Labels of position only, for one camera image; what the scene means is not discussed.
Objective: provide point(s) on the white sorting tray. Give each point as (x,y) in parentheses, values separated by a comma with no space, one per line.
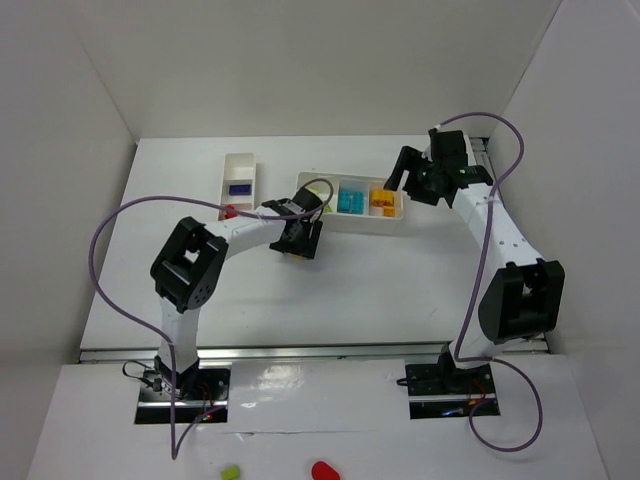
(239,168)
(372,221)

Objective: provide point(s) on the yellow butterfly lego brick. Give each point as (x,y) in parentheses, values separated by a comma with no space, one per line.
(382,198)

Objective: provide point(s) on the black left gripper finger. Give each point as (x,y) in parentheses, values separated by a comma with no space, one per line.
(282,246)
(309,239)

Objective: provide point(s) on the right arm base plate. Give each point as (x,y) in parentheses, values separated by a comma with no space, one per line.
(432,395)

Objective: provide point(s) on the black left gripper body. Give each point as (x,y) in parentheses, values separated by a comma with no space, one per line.
(298,246)

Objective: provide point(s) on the lime lego on front ledge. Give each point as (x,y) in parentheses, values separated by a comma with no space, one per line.
(231,473)

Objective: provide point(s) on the aluminium side rail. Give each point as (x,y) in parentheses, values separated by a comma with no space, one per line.
(510,284)

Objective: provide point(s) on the aluminium front rail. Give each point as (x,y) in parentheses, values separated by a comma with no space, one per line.
(275,353)

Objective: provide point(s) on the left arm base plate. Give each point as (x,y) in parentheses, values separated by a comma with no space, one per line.
(209,392)

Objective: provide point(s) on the white right sorting tray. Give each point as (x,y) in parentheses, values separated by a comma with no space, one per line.
(372,221)

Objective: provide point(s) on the red piece on front ledge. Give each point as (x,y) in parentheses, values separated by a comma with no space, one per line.
(321,470)

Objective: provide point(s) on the purple lego brick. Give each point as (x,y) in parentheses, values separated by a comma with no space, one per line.
(240,190)

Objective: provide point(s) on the long teal lego brick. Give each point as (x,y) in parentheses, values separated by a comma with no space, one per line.
(357,203)

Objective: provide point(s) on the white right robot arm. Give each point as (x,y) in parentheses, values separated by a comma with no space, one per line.
(464,354)

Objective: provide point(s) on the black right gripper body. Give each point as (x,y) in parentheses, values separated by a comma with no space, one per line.
(417,176)

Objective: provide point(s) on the red lego brick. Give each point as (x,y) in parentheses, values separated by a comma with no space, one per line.
(229,213)

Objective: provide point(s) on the white left sorting tray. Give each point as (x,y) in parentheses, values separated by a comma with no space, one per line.
(239,168)

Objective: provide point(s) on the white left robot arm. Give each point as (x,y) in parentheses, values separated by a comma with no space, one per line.
(188,267)

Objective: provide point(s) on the teal and lime lego stack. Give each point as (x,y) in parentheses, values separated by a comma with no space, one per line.
(344,201)

